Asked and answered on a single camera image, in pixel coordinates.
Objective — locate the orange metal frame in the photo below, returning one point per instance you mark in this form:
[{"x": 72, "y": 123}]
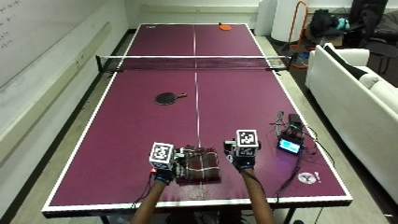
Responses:
[{"x": 298, "y": 34}]

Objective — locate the person's left hand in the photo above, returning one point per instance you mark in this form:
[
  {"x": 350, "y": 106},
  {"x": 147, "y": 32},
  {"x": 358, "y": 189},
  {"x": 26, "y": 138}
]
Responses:
[{"x": 165, "y": 174}]

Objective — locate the black backpack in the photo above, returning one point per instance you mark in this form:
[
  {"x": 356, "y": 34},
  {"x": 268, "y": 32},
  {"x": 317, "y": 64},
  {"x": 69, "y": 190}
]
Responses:
[{"x": 324, "y": 21}]

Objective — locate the black table tennis paddle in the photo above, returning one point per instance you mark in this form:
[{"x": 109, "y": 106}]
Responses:
[{"x": 167, "y": 98}]

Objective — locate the white marker cube on left glove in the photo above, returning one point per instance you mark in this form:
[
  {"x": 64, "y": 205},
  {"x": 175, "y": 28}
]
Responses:
[{"x": 161, "y": 155}]

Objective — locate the white round sticker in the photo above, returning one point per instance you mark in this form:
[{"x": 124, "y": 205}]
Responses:
[{"x": 306, "y": 178}]

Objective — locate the electronics box with blue screen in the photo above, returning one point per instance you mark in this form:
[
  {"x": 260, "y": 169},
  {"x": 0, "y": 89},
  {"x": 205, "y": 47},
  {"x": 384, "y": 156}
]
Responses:
[{"x": 290, "y": 140}]

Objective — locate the dark red plaid cloth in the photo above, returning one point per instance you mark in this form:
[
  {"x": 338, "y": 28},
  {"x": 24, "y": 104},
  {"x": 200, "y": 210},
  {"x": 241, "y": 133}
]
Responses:
[{"x": 199, "y": 163}]

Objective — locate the white sofa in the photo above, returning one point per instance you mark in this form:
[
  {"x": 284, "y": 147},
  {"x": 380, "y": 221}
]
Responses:
[{"x": 356, "y": 105}]

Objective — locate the whiteboard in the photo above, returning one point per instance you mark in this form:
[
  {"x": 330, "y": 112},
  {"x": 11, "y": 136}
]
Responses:
[{"x": 38, "y": 34}]

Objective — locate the white marker cube on right glove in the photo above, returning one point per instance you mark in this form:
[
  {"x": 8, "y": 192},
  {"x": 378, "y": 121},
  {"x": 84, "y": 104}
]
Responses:
[{"x": 246, "y": 143}]

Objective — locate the white marker cube on glove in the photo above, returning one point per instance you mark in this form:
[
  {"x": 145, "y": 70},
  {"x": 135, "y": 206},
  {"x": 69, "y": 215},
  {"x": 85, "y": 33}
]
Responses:
[
  {"x": 246, "y": 143},
  {"x": 161, "y": 155}
]

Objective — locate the white cylindrical column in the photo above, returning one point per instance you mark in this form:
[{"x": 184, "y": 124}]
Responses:
[{"x": 290, "y": 18}]

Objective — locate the orange table tennis paddle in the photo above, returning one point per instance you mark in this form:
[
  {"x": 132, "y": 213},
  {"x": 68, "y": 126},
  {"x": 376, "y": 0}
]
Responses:
[{"x": 225, "y": 27}]

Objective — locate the black table tennis net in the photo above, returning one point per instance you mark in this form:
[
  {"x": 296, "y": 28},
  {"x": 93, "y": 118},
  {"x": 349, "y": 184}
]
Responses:
[{"x": 195, "y": 62}]

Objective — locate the person's right hand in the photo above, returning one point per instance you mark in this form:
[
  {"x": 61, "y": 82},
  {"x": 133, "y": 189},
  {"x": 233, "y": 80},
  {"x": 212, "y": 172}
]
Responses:
[{"x": 240, "y": 160}]

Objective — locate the black cushion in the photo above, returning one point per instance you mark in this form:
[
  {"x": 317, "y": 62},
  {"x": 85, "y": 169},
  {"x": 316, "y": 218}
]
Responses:
[{"x": 345, "y": 62}]

